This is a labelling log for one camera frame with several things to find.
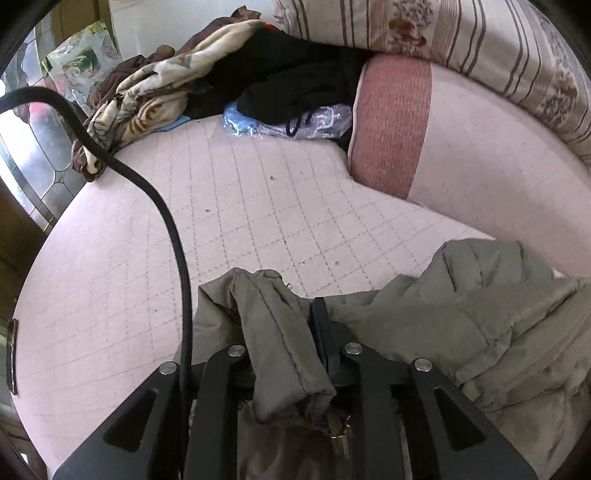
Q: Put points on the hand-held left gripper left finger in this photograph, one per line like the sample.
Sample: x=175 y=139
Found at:
x=221 y=374

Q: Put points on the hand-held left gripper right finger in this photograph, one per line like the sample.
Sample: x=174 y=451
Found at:
x=319 y=323

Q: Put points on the olive hooded puffer jacket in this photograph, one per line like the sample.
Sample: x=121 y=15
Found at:
x=461 y=314

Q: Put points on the blue clear plastic bag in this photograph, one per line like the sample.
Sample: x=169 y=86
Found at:
x=318 y=122

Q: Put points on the dark smartphone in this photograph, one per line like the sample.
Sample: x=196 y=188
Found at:
x=12 y=355

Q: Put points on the pink bolster pillow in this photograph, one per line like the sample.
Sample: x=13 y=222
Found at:
x=485 y=152

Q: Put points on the black clothing pile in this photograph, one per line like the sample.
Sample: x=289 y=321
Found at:
x=286 y=74

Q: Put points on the beige patterned blanket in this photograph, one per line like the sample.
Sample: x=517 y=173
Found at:
x=152 y=92

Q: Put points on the stained glass door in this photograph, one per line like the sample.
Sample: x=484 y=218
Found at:
x=37 y=147

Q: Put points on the striped floral pillow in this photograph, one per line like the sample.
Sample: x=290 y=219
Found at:
x=485 y=41

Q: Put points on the floral plastic bag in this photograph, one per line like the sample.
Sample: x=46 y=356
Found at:
x=78 y=60

